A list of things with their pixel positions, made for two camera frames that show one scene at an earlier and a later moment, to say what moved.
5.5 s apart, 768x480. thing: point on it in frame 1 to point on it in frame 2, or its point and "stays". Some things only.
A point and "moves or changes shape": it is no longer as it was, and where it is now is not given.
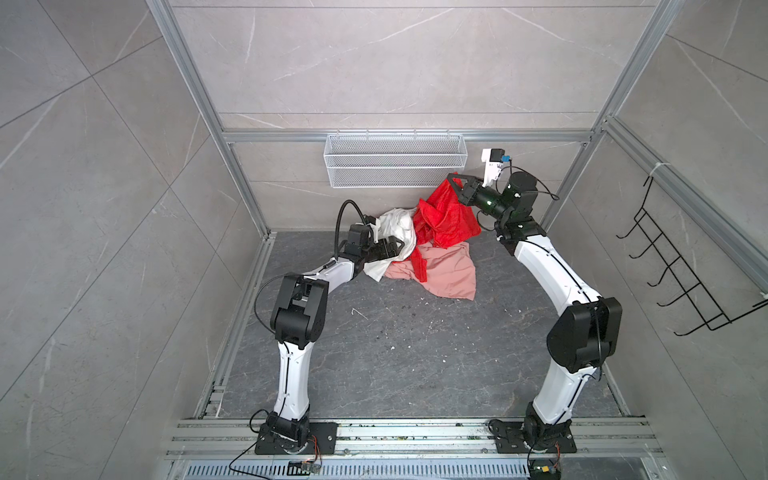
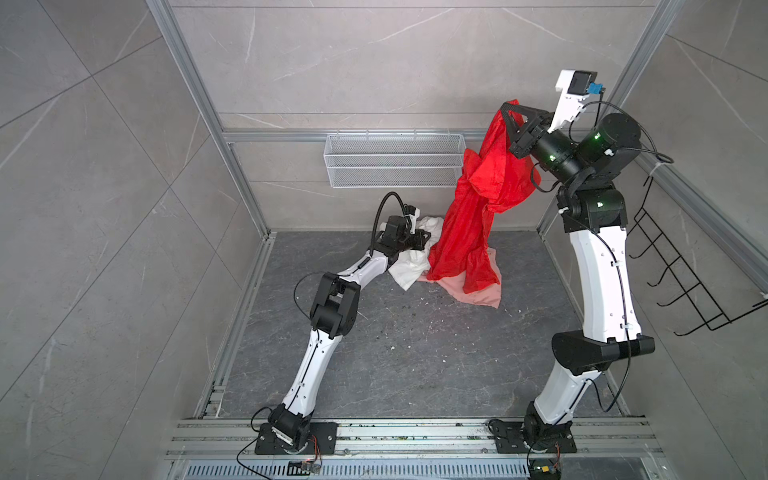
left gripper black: (395, 250) to (420, 242)
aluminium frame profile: (191, 72) stays
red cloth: (444, 218) to (502, 168)
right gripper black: (472, 192) to (540, 122)
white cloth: (393, 222) moves or changes shape
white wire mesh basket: (394, 158) stays
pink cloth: (450, 269) to (489, 296)
